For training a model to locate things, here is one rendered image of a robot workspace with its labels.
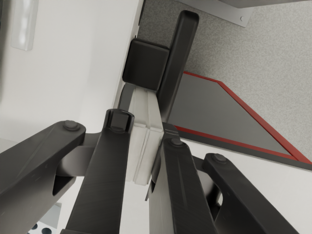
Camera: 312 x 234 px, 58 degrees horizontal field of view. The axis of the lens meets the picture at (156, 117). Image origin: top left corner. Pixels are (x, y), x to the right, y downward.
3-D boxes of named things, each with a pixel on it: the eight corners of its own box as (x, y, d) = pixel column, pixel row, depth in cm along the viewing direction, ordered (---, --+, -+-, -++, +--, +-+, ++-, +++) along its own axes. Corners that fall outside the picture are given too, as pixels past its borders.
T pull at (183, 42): (198, 14, 17) (202, 14, 16) (164, 123, 20) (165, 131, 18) (142, -3, 17) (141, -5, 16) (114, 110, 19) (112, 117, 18)
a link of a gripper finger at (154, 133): (148, 127, 12) (165, 131, 12) (145, 88, 19) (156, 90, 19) (132, 185, 13) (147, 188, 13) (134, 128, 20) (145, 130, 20)
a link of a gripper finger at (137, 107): (132, 184, 13) (116, 180, 13) (134, 127, 20) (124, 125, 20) (148, 126, 12) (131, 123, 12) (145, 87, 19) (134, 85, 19)
